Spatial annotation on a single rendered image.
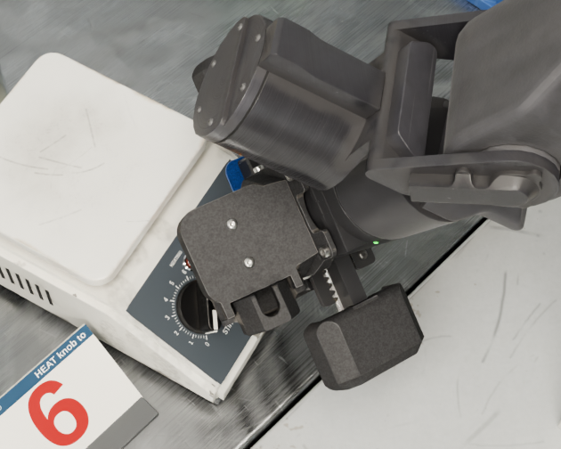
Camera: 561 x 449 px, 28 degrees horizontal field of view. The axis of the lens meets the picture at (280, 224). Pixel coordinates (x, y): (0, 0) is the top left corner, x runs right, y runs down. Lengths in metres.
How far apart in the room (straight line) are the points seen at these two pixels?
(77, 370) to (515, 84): 0.34
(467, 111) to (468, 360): 0.30
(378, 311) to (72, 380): 0.19
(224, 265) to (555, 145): 0.18
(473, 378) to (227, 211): 0.24
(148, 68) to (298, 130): 0.36
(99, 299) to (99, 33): 0.25
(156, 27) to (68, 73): 0.14
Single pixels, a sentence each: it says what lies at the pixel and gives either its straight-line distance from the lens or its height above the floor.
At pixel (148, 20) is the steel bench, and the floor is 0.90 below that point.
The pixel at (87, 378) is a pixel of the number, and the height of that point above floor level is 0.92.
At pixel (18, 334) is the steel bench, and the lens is 0.71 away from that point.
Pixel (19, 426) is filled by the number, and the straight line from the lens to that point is 0.66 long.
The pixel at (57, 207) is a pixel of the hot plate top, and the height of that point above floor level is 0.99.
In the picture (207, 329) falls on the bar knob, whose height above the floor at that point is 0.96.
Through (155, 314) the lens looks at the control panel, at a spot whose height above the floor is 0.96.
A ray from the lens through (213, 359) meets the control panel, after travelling 0.66.
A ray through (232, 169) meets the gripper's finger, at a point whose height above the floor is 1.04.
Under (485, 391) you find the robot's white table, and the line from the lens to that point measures 0.71.
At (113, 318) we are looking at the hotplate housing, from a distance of 0.64.
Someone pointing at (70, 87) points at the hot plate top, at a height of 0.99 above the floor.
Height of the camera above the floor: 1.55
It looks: 62 degrees down
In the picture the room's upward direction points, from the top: 5 degrees clockwise
